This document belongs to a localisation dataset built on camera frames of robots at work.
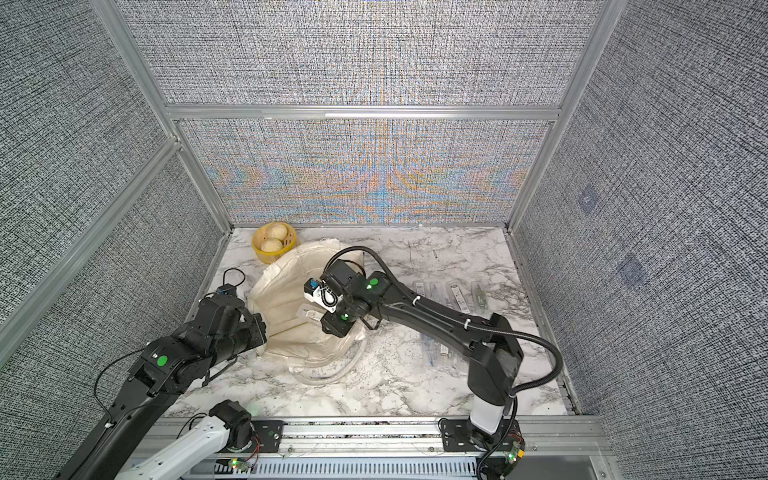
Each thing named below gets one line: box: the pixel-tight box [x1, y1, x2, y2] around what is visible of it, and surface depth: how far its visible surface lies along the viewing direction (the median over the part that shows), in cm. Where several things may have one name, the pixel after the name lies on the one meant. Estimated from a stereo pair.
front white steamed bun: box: [261, 238, 283, 252], surface depth 108 cm
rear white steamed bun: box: [267, 223, 288, 240], surface depth 112 cm
